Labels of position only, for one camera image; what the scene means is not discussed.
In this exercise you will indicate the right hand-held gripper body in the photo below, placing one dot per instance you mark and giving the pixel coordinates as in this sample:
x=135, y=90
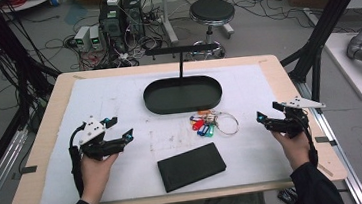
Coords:
x=289, y=121

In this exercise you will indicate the black round stool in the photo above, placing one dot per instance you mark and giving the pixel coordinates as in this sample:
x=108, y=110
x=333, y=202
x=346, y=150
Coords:
x=212, y=12

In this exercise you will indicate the black oval tray with hanger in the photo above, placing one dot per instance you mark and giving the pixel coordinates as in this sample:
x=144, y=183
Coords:
x=182, y=97

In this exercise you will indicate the person's right hand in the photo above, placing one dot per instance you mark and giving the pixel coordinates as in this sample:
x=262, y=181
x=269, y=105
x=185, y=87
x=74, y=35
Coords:
x=294, y=149

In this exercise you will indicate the white table mat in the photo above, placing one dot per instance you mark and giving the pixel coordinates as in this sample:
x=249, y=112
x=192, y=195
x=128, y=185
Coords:
x=118, y=101

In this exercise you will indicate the black foot pedal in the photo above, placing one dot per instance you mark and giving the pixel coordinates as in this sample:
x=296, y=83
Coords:
x=288, y=196

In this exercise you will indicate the black computer tower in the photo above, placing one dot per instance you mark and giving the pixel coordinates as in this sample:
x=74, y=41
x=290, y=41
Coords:
x=112, y=25
x=133, y=12

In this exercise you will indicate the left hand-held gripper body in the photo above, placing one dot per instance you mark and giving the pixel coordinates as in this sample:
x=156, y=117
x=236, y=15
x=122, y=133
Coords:
x=91, y=132

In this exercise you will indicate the black tape strip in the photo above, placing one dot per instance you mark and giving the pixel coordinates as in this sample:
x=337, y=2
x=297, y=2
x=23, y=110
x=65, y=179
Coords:
x=325, y=140
x=29, y=170

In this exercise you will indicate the black wallet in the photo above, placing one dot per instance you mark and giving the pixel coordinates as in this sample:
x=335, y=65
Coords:
x=192, y=166

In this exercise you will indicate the person's left hand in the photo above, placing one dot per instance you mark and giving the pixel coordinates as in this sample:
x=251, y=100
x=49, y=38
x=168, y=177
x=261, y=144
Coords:
x=95, y=172

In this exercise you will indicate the white platform board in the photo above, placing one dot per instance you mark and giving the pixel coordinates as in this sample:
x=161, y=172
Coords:
x=353, y=72

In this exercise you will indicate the white power supply unit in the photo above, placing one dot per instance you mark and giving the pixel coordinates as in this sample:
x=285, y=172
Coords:
x=96, y=38
x=82, y=37

